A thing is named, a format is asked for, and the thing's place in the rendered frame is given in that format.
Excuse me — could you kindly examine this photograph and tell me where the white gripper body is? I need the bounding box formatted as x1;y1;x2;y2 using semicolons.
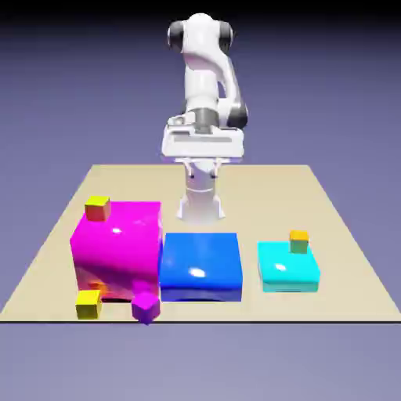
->
161;124;246;165

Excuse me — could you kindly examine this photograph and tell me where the small yellow cube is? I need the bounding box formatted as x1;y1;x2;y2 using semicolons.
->
74;289;103;321
84;195;111;222

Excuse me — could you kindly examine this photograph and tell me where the small orange cube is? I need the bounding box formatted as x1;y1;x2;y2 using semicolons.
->
288;229;310;255

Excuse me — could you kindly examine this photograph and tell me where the small purple cube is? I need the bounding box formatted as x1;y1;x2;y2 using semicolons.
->
131;291;161;326

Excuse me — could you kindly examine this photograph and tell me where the large blue box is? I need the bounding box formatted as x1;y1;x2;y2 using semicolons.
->
159;232;243;303

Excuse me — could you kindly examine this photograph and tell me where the large magenta box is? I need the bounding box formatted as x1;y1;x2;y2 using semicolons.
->
69;200;164;304

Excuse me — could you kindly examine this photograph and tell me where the large cyan box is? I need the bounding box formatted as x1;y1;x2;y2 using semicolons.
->
257;240;321;294

